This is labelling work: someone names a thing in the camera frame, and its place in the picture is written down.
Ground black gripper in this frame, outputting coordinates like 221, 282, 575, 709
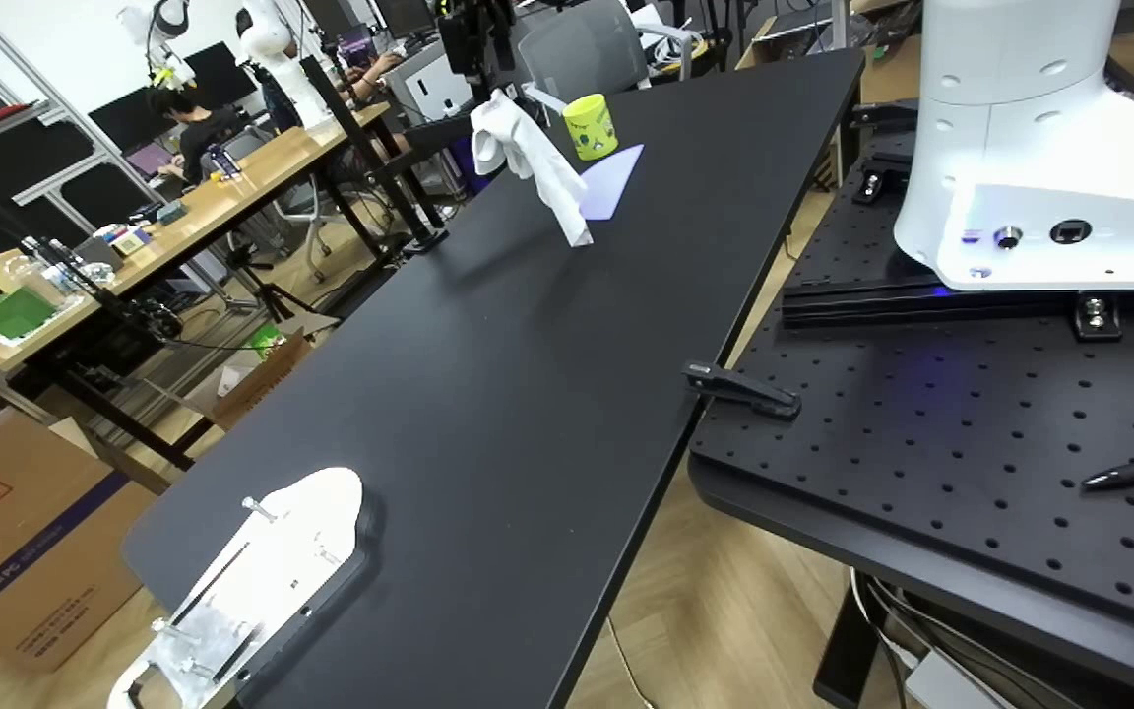
440, 0, 520, 84

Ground white cloth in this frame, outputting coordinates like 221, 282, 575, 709
463, 85, 599, 253

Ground grey cabinet black slots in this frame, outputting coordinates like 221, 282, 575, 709
385, 42, 480, 130

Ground grey office chair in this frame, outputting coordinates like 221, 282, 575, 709
504, 0, 651, 111

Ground yellow-green mug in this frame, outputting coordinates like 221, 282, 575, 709
559, 89, 622, 166

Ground seated person black hair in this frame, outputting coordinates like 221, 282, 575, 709
150, 89, 253, 189

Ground long wooden desk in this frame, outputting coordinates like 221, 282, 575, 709
0, 98, 394, 377

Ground small flat cardboard box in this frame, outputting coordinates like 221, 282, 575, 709
206, 329, 315, 432

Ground black clamp lever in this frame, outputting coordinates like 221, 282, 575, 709
684, 362, 802, 426

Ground black framed panel rack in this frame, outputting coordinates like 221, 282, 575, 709
0, 12, 150, 266

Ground green pad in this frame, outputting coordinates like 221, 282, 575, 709
0, 287, 64, 352

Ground white clear plastic rack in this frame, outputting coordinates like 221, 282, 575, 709
108, 466, 375, 709

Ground black perforated breadboard plate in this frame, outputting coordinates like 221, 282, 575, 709
684, 114, 1134, 709

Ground cardboard box red print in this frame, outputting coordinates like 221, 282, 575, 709
0, 405, 165, 676

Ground black aluminium rail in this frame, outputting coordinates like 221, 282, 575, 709
780, 275, 1134, 336

